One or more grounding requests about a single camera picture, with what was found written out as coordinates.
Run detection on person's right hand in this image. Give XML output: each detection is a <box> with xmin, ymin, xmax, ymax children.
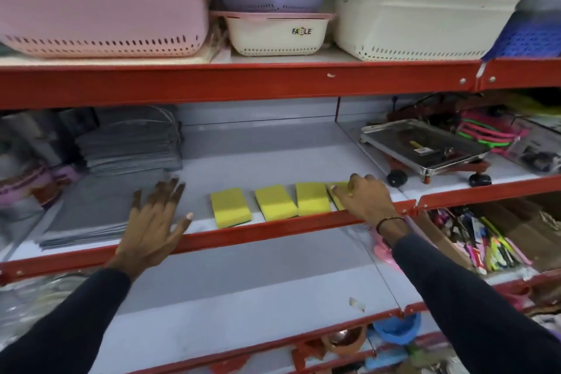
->
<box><xmin>332</xmin><ymin>173</ymin><xmax>407</xmax><ymax>227</ymax></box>

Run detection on person's left hand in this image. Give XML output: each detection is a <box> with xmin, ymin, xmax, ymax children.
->
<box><xmin>107</xmin><ymin>177</ymin><xmax>194</xmax><ymax>281</ymax></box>

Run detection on yellow green scrub sponge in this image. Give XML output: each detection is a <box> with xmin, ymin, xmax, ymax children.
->
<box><xmin>326</xmin><ymin>181</ymin><xmax>352</xmax><ymax>211</ymax></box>
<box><xmin>254</xmin><ymin>184</ymin><xmax>299</xmax><ymax>222</ymax></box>
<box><xmin>210</xmin><ymin>187</ymin><xmax>252</xmax><ymax>229</ymax></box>
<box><xmin>295</xmin><ymin>182</ymin><xmax>332</xmax><ymax>217</ymax></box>

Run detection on person's left forearm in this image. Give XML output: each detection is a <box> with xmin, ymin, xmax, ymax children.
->
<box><xmin>0</xmin><ymin>268</ymin><xmax>132</xmax><ymax>374</ymax></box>

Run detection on person's right forearm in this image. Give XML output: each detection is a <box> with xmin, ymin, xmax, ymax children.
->
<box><xmin>391</xmin><ymin>233</ymin><xmax>561</xmax><ymax>374</ymax></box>

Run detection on pile of flat grey mats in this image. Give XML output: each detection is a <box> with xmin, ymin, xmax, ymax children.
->
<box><xmin>37</xmin><ymin>169</ymin><xmax>177</xmax><ymax>250</ymax></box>

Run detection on stack of folded grey cloths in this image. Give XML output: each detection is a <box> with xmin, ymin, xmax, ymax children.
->
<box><xmin>75</xmin><ymin>105</ymin><xmax>183</xmax><ymax>176</ymax></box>

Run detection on pink plastic item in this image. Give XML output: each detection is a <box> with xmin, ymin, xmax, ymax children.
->
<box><xmin>372</xmin><ymin>233</ymin><xmax>397</xmax><ymax>267</ymax></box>

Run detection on steel wheeled trolley stand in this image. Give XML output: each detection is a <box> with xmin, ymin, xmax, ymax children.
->
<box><xmin>360</xmin><ymin>118</ymin><xmax>493</xmax><ymax>188</ymax></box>

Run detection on plastic wrapped fabric packs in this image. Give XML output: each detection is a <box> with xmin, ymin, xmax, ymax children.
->
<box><xmin>0</xmin><ymin>110</ymin><xmax>86</xmax><ymax>230</ymax></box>

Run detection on red metal shelving rack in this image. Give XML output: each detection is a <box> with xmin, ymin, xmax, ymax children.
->
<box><xmin>0</xmin><ymin>56</ymin><xmax>561</xmax><ymax>374</ymax></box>

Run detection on clear plastic wrapped goods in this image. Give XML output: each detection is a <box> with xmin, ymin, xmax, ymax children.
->
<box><xmin>0</xmin><ymin>272</ymin><xmax>90</xmax><ymax>346</ymax></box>

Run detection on blue plastic bowl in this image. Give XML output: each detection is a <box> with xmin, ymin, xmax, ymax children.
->
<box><xmin>373</xmin><ymin>312</ymin><xmax>422</xmax><ymax>346</ymax></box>

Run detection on brown copper bowl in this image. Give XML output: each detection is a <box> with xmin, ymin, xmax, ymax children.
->
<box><xmin>322</xmin><ymin>325</ymin><xmax>368</xmax><ymax>358</ymax></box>

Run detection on bundle of colourful brushes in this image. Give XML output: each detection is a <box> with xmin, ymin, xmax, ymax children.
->
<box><xmin>431</xmin><ymin>207</ymin><xmax>534</xmax><ymax>276</ymax></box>

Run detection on pink and green plastic hangers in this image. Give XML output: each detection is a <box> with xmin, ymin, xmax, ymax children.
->
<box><xmin>456</xmin><ymin>108</ymin><xmax>532</xmax><ymax>156</ymax></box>

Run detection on small white pink-rimmed basket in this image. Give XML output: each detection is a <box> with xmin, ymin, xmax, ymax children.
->
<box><xmin>210</xmin><ymin>10</ymin><xmax>335</xmax><ymax>57</ymax></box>

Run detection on large pink plastic basket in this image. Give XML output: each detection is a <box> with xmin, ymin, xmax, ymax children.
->
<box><xmin>0</xmin><ymin>0</ymin><xmax>214</xmax><ymax>59</ymax></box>

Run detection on brown cardboard box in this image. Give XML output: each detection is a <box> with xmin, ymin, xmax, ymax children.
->
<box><xmin>412</xmin><ymin>191</ymin><xmax>561</xmax><ymax>274</ymax></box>

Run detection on packaged item in clear box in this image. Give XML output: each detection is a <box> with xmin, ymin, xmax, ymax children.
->
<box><xmin>504</xmin><ymin>114</ymin><xmax>561</xmax><ymax>175</ymax></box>

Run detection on stack of pastel plastic baskets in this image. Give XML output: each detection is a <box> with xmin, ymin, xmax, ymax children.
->
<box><xmin>334</xmin><ymin>0</ymin><xmax>545</xmax><ymax>62</ymax></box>

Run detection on blue plastic basket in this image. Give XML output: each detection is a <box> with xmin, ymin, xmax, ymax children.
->
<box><xmin>482</xmin><ymin>0</ymin><xmax>561</xmax><ymax>61</ymax></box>

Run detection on black wrist bracelet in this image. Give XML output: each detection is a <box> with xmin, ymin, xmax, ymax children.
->
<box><xmin>375</xmin><ymin>216</ymin><xmax>406</xmax><ymax>236</ymax></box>

